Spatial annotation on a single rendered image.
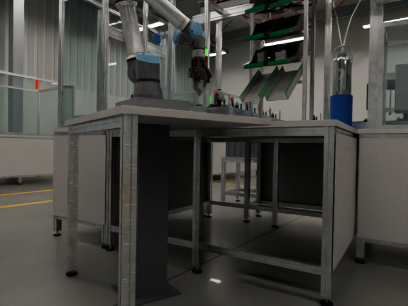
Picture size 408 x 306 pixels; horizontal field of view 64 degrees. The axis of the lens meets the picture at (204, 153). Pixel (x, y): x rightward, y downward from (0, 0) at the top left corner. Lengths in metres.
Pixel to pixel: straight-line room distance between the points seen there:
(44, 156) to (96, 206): 4.58
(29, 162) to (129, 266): 5.75
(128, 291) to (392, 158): 1.71
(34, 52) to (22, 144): 4.34
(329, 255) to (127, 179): 0.99
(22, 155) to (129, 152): 5.72
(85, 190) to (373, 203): 1.95
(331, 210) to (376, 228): 0.77
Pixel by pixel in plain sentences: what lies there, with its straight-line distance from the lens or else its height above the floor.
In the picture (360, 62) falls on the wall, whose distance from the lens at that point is 12.83.
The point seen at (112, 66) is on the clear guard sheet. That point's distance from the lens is 3.27.
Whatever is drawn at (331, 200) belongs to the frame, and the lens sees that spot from 1.61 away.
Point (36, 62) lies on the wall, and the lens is 10.57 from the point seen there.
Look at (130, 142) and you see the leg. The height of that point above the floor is 0.73.
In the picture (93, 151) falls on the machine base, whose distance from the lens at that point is 2.48.
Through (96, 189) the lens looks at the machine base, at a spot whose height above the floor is 0.41.
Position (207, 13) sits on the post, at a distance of 2.48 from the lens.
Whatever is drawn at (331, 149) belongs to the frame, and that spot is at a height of 0.73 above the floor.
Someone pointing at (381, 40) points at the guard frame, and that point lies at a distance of 2.51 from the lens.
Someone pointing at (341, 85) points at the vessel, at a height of 1.20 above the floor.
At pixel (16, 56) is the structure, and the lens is 9.20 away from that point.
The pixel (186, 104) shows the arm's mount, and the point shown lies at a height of 0.94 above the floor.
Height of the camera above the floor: 0.72
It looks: 1 degrees down
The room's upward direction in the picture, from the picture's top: 1 degrees clockwise
